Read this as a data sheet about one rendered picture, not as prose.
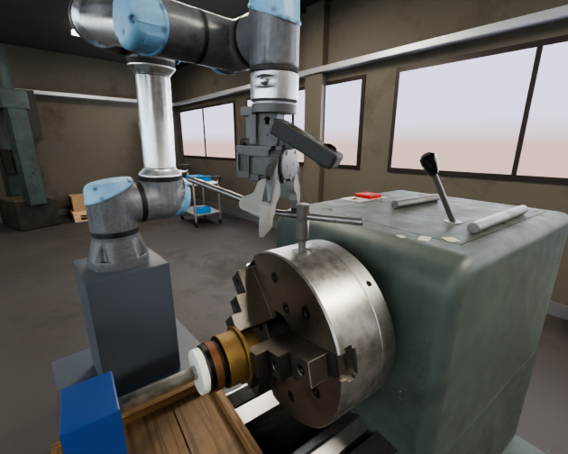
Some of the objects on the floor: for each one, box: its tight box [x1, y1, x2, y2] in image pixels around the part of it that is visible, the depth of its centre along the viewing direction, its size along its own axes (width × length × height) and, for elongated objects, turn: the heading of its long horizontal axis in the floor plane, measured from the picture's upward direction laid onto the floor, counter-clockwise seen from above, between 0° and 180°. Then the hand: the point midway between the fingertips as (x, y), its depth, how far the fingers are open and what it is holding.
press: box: [0, 41, 61, 232], centre depth 502 cm, size 79×95×292 cm
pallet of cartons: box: [69, 194, 87, 222], centre depth 618 cm, size 123×82×43 cm
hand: (283, 227), depth 52 cm, fingers open, 14 cm apart
